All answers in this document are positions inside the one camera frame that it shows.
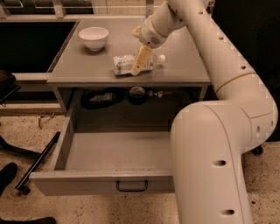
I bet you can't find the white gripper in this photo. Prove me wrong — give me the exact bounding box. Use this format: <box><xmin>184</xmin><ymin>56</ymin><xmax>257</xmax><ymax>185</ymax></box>
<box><xmin>131</xmin><ymin>15</ymin><xmax>167</xmax><ymax>75</ymax></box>

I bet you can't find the plastic bottle with white label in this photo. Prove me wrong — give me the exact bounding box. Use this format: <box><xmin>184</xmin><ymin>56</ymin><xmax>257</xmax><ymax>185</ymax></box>
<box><xmin>113</xmin><ymin>54</ymin><xmax>165</xmax><ymax>76</ymax></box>

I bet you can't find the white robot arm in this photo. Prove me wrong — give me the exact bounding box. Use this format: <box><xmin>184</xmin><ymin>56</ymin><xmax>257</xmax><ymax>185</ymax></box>
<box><xmin>132</xmin><ymin>0</ymin><xmax>278</xmax><ymax>224</ymax></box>

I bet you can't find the open grey top drawer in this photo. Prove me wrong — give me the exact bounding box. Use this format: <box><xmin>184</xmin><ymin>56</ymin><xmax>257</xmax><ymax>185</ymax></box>
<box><xmin>30</xmin><ymin>89</ymin><xmax>188</xmax><ymax>196</ymax></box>

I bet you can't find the white ceramic bowl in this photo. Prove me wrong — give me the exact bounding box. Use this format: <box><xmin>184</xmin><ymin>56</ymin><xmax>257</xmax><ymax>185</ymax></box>
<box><xmin>79</xmin><ymin>27</ymin><xmax>109</xmax><ymax>51</ymax></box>

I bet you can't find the grey metal cabinet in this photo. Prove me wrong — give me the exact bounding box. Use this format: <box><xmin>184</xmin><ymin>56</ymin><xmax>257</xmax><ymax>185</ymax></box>
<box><xmin>47</xmin><ymin>17</ymin><xmax>210</xmax><ymax>109</ymax></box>

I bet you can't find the black tape roll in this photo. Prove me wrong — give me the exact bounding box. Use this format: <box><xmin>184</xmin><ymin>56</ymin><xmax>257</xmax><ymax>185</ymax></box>
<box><xmin>129</xmin><ymin>87</ymin><xmax>146</xmax><ymax>105</ymax></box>

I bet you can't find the crumpled foil wrapper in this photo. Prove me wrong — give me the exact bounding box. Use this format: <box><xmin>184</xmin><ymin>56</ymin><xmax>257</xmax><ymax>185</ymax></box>
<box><xmin>146</xmin><ymin>90</ymin><xmax>172</xmax><ymax>98</ymax></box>

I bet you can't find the black pouch with label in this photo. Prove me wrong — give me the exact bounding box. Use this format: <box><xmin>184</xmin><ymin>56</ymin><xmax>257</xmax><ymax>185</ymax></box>
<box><xmin>80</xmin><ymin>87</ymin><xmax>125</xmax><ymax>110</ymax></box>

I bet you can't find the black office chair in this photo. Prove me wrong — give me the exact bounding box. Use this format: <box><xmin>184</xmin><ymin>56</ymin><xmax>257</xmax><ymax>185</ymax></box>
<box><xmin>211</xmin><ymin>0</ymin><xmax>280</xmax><ymax>155</ymax></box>

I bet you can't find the black object at left edge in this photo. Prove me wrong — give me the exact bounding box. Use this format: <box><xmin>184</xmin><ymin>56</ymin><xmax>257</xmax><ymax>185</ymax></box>
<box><xmin>0</xmin><ymin>70</ymin><xmax>20</xmax><ymax>104</ymax></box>

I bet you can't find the black chair base leg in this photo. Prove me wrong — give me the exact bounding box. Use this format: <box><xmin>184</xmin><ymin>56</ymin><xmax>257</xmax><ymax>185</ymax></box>
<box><xmin>15</xmin><ymin>131</ymin><xmax>60</xmax><ymax>195</ymax></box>

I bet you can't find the black shoe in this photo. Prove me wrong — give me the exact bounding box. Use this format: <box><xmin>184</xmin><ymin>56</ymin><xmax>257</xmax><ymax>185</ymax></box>
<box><xmin>0</xmin><ymin>163</ymin><xmax>18</xmax><ymax>196</ymax></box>

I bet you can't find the metal railing frame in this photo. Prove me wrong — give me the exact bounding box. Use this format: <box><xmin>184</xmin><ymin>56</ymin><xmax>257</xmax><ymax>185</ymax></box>
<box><xmin>0</xmin><ymin>0</ymin><xmax>164</xmax><ymax>20</ymax></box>

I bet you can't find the black drawer handle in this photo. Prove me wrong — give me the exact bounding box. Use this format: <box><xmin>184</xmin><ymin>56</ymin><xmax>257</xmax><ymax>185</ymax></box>
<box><xmin>115</xmin><ymin>180</ymin><xmax>149</xmax><ymax>193</ymax></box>

